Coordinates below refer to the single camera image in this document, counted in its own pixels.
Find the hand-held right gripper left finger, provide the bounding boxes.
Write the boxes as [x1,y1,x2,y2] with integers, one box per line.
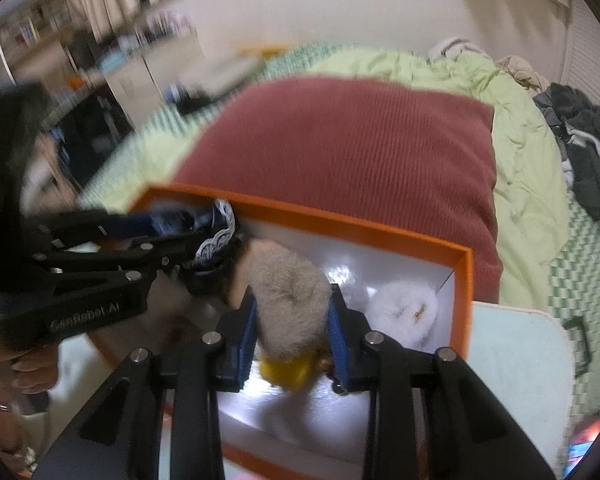
[32,285,258,480]

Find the beige fluffy pom hair tie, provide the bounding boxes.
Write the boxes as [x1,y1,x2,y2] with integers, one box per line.
[230,240,333,361]

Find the white dresser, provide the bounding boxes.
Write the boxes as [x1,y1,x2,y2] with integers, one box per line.
[105,52,167,133]

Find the black plush toy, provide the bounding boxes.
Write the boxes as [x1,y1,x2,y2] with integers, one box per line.
[145,199,242,281]

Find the dark clothes pile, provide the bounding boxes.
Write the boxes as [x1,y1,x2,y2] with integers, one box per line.
[532,82,600,223]

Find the beige crumpled clothes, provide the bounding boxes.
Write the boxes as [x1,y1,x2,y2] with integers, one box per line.
[427,37,551,92]

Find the black office chair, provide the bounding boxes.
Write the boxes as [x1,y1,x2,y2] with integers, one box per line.
[55,102,133,188]

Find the white fluffy pom hair tie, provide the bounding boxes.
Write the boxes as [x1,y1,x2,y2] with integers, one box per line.
[367,282,438,351]

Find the red corduroy pillow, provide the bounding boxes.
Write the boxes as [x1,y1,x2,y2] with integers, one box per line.
[172,75,503,306]

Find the light green lap table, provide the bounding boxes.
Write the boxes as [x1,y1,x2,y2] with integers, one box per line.
[45,300,588,476]

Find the green checkered bedsheet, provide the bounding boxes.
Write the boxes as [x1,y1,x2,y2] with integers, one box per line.
[547,200,600,421]

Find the black bracket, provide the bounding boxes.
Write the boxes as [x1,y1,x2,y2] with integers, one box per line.
[564,314,594,377]

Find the person's left forearm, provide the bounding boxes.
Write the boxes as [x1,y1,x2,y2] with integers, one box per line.
[0,395,41,476]

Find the light green blanket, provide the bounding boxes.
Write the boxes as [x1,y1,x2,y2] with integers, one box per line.
[80,45,573,311]

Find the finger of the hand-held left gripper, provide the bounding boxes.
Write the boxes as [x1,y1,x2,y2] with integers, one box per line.
[27,207,206,252]
[27,230,218,286]

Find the white louvred door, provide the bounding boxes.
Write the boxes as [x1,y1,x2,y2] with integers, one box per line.
[562,0,600,111]

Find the orange cardboard box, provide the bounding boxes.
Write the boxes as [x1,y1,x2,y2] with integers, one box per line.
[95,185,476,480]

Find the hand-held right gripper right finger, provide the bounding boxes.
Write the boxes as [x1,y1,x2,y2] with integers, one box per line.
[325,284,556,480]

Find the person's left hand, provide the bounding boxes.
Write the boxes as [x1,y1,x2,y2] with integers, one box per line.
[0,342,63,411]

